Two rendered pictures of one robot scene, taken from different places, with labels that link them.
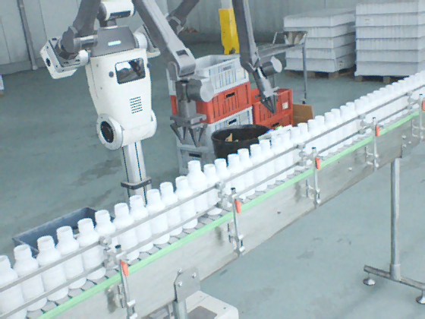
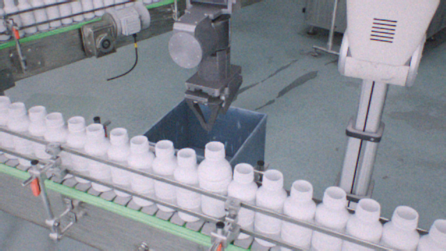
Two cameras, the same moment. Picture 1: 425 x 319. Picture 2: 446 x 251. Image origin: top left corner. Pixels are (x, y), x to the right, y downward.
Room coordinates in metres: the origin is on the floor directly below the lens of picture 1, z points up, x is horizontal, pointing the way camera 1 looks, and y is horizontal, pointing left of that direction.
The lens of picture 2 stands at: (1.37, -0.58, 1.67)
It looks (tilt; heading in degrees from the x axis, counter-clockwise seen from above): 32 degrees down; 69
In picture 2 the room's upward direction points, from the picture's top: straight up
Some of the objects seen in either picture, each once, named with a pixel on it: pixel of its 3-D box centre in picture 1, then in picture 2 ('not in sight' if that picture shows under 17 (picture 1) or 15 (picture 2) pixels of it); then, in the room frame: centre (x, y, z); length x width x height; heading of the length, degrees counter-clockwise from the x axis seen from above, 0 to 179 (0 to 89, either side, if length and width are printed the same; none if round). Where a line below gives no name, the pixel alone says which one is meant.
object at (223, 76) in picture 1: (208, 74); not in sight; (4.40, -0.03, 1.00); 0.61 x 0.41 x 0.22; 141
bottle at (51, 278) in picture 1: (51, 267); (24, 134); (1.23, 0.45, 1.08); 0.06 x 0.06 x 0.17
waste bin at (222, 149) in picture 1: (243, 172); not in sight; (3.82, -0.21, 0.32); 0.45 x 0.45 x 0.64
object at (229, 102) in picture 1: (212, 100); not in sight; (4.40, -0.03, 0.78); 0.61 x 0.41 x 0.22; 141
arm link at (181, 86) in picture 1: (186, 90); (212, 31); (1.60, 0.06, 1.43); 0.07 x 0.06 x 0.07; 44
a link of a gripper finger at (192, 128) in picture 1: (193, 132); (210, 104); (1.59, 0.06, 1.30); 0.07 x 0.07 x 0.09; 44
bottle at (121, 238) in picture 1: (125, 232); (100, 157); (1.39, 0.28, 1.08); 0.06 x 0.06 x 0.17
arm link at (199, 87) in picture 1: (193, 80); (203, 18); (1.57, 0.04, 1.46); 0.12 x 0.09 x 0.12; 44
